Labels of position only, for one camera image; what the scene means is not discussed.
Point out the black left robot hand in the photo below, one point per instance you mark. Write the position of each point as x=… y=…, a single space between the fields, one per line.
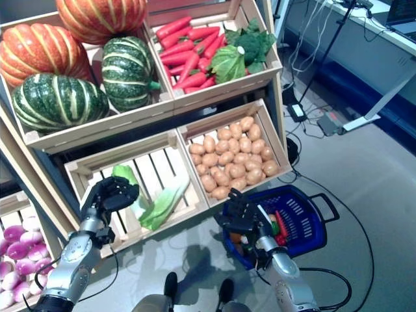
x=113 y=195

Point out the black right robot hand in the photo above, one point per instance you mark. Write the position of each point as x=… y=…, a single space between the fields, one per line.
x=243 y=217

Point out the napa cabbage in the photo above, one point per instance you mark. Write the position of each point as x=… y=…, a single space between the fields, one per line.
x=125 y=172
x=162 y=208

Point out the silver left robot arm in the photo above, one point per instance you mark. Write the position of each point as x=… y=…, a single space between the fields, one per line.
x=71 y=256

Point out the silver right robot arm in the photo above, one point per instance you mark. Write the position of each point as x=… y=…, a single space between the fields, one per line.
x=286 y=269

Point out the blue plastic shopping basket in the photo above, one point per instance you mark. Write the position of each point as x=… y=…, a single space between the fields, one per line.
x=318 y=232

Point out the orange fruit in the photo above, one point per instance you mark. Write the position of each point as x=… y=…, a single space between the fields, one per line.
x=234 y=237

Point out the white garlic bulb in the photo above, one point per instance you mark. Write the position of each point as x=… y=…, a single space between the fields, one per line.
x=244 y=240

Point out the pale peach onion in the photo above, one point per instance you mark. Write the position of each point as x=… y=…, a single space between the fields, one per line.
x=272 y=218

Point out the dark green bell pepper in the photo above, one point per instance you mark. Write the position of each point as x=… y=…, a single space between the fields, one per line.
x=275 y=229

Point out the brown potato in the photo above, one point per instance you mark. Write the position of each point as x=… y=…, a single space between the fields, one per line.
x=237 y=171
x=238 y=183
x=246 y=123
x=254 y=176
x=196 y=159
x=220 y=192
x=254 y=132
x=253 y=165
x=221 y=178
x=208 y=183
x=270 y=168
x=201 y=169
x=210 y=160
x=224 y=134
x=236 y=131

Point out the small slim carrot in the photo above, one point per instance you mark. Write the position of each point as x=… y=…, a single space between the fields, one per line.
x=281 y=224

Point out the red bell pepper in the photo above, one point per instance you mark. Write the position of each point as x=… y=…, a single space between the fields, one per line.
x=281 y=241

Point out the wooden cabbage crate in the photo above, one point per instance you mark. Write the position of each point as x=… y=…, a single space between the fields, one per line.
x=156 y=164

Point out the wooden pumpkin crate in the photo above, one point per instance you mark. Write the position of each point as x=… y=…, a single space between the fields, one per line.
x=97 y=131

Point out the black robot right foot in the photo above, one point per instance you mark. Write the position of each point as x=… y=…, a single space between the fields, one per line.
x=226 y=291

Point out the black robot foot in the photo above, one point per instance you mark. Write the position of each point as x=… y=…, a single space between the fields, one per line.
x=226 y=291
x=171 y=286

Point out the wooden potato crate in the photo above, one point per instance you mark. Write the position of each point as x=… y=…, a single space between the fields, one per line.
x=273 y=143

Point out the purple white turnip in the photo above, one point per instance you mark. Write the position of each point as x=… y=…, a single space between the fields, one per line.
x=14 y=233
x=31 y=238
x=38 y=252
x=18 y=251
x=25 y=267
x=31 y=224
x=44 y=265

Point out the silver robot right leg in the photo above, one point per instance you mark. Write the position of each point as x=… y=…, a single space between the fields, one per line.
x=234 y=307

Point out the silver robot leg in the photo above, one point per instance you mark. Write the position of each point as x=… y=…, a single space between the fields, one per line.
x=234 y=307
x=152 y=304

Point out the black robot left foot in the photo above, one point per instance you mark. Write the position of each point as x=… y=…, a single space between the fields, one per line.
x=171 y=286

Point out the silver robot left leg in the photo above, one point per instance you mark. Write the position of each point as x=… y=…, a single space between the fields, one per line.
x=152 y=304

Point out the black power adapter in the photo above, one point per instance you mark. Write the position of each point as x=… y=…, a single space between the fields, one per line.
x=298 y=112

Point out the green striped pumpkin with stem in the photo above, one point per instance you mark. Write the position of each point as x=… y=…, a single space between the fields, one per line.
x=126 y=73

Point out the grey power strip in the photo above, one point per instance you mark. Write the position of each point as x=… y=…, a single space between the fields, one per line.
x=328 y=126

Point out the wooden carrot crate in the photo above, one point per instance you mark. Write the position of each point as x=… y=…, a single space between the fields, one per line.
x=227 y=89

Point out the red orange carrot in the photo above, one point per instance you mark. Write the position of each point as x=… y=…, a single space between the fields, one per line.
x=175 y=37
x=173 y=26
x=205 y=43
x=177 y=49
x=214 y=47
x=191 y=80
x=177 y=59
x=203 y=33
x=189 y=66

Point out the green cabbage head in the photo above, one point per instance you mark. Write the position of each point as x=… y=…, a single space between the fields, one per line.
x=227 y=65

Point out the orange striped pumpkin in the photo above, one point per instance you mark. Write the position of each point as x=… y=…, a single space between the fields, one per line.
x=39 y=52
x=100 y=19

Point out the dark green broccoli bunch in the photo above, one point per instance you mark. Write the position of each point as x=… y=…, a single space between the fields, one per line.
x=253 y=42

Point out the black tripod stand with sensor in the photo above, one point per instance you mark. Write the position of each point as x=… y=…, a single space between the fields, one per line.
x=325 y=52

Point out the white office desk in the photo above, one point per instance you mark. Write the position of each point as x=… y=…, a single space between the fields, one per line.
x=390 y=58

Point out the open grey laptop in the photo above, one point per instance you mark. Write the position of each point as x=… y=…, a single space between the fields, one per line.
x=403 y=13

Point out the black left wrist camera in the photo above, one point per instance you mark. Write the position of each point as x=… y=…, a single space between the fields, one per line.
x=104 y=236

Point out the wooden display shelf frame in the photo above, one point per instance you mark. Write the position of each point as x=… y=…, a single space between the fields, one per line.
x=42 y=191

